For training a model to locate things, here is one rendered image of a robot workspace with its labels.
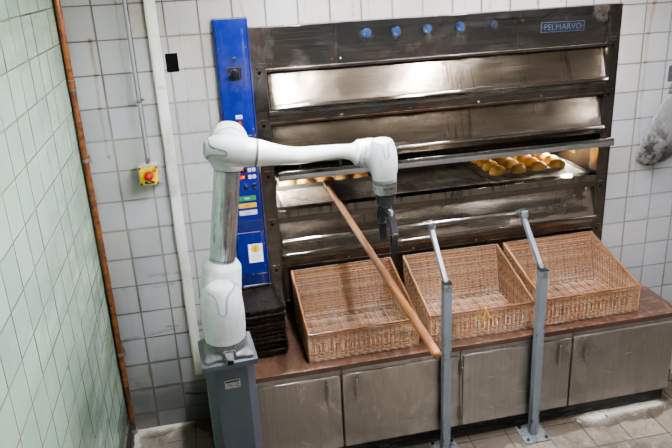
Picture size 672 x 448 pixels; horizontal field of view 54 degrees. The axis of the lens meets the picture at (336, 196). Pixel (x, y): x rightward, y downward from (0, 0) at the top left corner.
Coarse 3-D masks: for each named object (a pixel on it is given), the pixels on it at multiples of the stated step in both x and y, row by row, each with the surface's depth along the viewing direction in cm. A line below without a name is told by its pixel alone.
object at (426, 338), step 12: (336, 204) 342; (348, 216) 322; (360, 240) 296; (372, 252) 282; (384, 276) 261; (396, 288) 250; (408, 312) 234; (420, 324) 225; (420, 336) 221; (432, 348) 212
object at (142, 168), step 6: (144, 162) 318; (150, 162) 318; (156, 162) 317; (138, 168) 312; (144, 168) 313; (150, 168) 313; (156, 168) 314; (138, 174) 313; (144, 174) 313; (156, 174) 315; (144, 180) 314; (156, 180) 316
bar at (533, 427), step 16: (400, 224) 317; (416, 224) 318; (432, 224) 318; (448, 224) 321; (528, 224) 326; (288, 240) 307; (304, 240) 308; (320, 240) 310; (432, 240) 318; (528, 240) 324; (544, 272) 314; (448, 288) 306; (544, 288) 317; (448, 304) 308; (544, 304) 320; (448, 320) 311; (544, 320) 323; (448, 336) 314; (448, 352) 317; (448, 368) 320; (448, 384) 323; (448, 400) 326; (448, 416) 329; (528, 416) 345; (448, 432) 332; (528, 432) 347; (544, 432) 346
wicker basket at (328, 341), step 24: (336, 264) 354; (360, 264) 356; (384, 264) 359; (312, 288) 352; (336, 288) 354; (360, 288) 357; (384, 288) 359; (312, 312) 353; (336, 312) 355; (360, 312) 357; (384, 312) 355; (312, 336) 311; (336, 336) 314; (360, 336) 317; (384, 336) 333; (408, 336) 323; (312, 360) 315
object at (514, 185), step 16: (560, 176) 372; (576, 176) 371; (592, 176) 372; (416, 192) 358; (432, 192) 357; (448, 192) 357; (464, 192) 359; (480, 192) 361; (496, 192) 363; (288, 208) 344; (304, 208) 343; (320, 208) 345; (336, 208) 347; (352, 208) 349
